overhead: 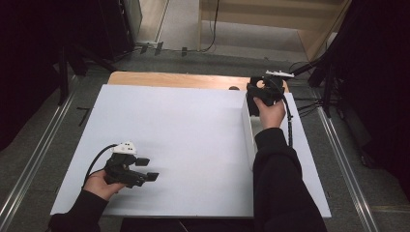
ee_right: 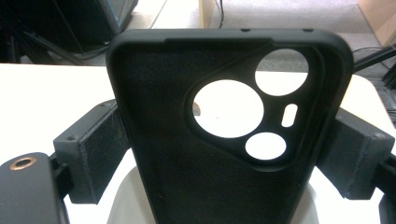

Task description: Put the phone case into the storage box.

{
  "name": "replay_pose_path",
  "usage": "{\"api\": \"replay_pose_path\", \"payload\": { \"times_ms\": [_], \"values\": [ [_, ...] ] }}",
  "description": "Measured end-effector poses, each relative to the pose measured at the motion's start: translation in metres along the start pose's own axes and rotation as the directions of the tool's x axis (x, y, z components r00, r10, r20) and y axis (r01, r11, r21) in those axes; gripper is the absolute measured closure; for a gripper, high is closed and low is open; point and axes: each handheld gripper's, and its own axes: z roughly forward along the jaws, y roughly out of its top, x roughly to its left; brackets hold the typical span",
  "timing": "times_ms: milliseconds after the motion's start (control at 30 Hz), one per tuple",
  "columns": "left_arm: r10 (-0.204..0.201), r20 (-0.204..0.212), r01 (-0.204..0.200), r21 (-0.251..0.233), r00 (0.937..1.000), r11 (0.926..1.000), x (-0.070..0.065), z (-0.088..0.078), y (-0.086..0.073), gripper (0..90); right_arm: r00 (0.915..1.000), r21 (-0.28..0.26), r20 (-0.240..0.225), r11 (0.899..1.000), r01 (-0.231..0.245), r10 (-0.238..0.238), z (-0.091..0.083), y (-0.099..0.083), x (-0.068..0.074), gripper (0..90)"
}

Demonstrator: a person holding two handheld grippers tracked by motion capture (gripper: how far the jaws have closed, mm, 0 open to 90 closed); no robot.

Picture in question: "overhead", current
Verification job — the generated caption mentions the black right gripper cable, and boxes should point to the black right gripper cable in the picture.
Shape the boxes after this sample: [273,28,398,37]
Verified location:
[275,80,294,149]

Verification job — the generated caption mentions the white rectangular plastic bin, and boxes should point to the white rectangular plastic bin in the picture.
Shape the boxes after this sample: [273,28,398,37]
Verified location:
[241,91,288,172]

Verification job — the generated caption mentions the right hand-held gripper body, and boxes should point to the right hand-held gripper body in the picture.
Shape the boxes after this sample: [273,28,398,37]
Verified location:
[257,70,295,107]

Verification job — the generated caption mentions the black hanging cable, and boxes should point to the black hanging cable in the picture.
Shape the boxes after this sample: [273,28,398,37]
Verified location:
[197,0,220,53]

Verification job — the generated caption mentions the metal floor rail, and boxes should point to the metal floor rail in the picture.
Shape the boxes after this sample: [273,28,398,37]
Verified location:
[317,105,380,232]
[0,75,78,226]

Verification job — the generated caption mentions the black metal stand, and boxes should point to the black metal stand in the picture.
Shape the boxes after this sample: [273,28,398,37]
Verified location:
[57,44,71,106]

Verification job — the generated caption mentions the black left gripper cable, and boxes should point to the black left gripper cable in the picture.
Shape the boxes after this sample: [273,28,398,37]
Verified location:
[82,143,119,188]

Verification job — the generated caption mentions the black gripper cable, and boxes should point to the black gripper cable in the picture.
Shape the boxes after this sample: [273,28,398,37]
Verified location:
[275,80,294,149]
[82,143,119,188]

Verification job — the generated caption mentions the black cabinet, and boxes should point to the black cabinet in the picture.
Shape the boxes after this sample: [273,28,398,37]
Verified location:
[96,0,136,62]

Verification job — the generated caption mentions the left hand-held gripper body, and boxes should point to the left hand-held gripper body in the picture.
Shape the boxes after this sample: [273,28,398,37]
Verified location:
[103,141,149,189]

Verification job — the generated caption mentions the person's left hand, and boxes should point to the person's left hand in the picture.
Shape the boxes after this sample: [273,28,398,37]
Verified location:
[82,169,125,201]

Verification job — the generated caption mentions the black floor cables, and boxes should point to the black floor cables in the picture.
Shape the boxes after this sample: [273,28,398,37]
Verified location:
[291,95,324,118]

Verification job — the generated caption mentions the black tripod stand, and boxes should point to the black tripod stand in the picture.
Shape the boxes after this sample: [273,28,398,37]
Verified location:
[289,54,337,119]

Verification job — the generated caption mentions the white table board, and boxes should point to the white table board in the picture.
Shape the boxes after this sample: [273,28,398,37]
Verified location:
[50,84,332,219]

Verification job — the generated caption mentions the light wooden shelf unit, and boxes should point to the light wooden shelf unit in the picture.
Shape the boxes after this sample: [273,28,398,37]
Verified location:
[196,0,352,62]

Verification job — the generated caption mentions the person's right hand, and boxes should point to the person's right hand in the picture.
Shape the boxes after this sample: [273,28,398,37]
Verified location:
[253,96,287,131]

